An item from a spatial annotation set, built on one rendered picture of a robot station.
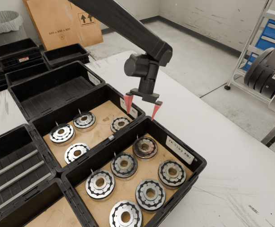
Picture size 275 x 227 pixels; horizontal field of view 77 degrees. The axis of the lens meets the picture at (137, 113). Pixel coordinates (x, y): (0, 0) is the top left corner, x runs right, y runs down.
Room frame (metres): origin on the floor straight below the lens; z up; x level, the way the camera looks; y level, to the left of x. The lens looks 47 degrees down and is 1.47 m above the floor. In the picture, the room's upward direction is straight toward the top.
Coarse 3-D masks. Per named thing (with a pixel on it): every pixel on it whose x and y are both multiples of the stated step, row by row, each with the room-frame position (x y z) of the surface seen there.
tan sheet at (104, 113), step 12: (96, 108) 0.63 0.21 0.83; (108, 108) 0.63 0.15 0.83; (96, 120) 0.55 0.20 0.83; (108, 120) 0.55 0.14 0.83; (132, 120) 0.55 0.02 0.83; (84, 132) 0.47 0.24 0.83; (96, 132) 0.47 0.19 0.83; (108, 132) 0.47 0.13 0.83; (48, 144) 0.41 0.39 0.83; (72, 144) 0.41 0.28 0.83; (96, 144) 0.41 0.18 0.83; (60, 156) 0.35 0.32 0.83
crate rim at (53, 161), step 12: (108, 84) 0.70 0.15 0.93; (84, 96) 0.61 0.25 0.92; (120, 96) 0.61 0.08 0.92; (60, 108) 0.53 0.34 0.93; (36, 120) 0.46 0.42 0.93; (36, 132) 0.41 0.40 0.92; (120, 132) 0.40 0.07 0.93; (48, 156) 0.30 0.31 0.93; (84, 156) 0.30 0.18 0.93; (60, 168) 0.25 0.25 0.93
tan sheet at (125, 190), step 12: (156, 156) 0.35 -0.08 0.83; (168, 156) 0.35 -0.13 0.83; (108, 168) 0.30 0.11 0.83; (144, 168) 0.30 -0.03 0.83; (156, 168) 0.30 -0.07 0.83; (120, 180) 0.25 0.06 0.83; (132, 180) 0.25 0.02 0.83; (84, 192) 0.21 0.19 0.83; (120, 192) 0.21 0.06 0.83; (132, 192) 0.21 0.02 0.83; (168, 192) 0.21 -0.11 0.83; (96, 204) 0.17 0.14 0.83; (108, 204) 0.17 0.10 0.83; (96, 216) 0.13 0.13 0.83; (108, 216) 0.13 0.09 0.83; (144, 216) 0.13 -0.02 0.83
